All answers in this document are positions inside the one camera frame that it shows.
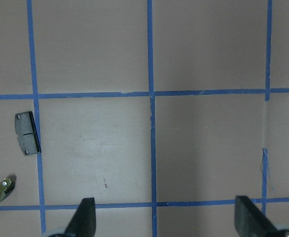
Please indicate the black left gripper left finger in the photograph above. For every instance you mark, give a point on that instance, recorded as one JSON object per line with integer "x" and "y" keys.
{"x": 83, "y": 222}

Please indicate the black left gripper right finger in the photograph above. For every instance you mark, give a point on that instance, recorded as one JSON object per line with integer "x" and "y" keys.
{"x": 249, "y": 221}

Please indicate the olive metal brake shoe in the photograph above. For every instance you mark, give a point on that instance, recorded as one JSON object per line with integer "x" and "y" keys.
{"x": 7, "y": 185}

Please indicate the dark grey brake pad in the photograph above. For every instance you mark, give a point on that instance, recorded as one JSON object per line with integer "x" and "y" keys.
{"x": 25, "y": 129}

